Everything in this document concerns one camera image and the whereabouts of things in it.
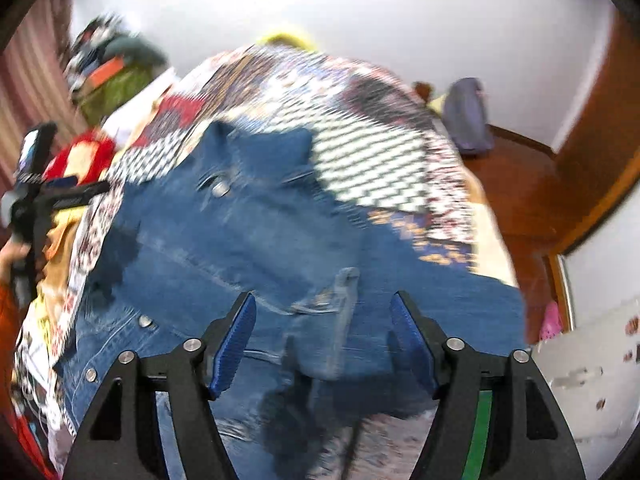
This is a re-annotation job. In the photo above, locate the blue denim jacket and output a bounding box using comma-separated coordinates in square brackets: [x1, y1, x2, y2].
[58, 122, 524, 479]

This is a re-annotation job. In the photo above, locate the orange sleeve forearm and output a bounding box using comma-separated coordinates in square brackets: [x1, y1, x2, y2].
[0, 284, 22, 415]

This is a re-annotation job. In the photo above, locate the pile of folded clothes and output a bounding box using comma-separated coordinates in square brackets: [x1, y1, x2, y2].
[64, 14, 168, 127]

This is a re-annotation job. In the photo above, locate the person's left hand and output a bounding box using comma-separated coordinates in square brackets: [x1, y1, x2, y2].
[0, 240, 30, 285]

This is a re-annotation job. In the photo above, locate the red yellow plush blanket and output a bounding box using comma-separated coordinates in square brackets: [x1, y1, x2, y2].
[43, 129, 116, 185]

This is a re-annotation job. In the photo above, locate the pink slipper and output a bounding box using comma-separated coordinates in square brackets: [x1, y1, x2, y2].
[538, 301, 563, 340]

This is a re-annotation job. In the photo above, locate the striped maroon curtain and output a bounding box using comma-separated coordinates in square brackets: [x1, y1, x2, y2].
[1, 0, 88, 191]

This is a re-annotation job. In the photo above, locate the beige green mattress edge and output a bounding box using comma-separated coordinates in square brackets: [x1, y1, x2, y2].
[464, 168, 518, 288]

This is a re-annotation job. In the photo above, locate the yellow pillow behind bed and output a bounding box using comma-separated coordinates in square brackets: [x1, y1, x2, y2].
[257, 32, 319, 52]

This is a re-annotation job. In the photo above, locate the patchwork patterned bedspread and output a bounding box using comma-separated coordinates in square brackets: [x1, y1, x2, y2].
[14, 41, 522, 480]

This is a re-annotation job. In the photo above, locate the purple grey bag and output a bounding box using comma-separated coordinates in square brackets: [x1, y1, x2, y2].
[442, 77, 495, 156]

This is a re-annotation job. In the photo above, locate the wooden door frame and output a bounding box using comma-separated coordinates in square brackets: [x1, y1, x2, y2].
[552, 13, 639, 254]

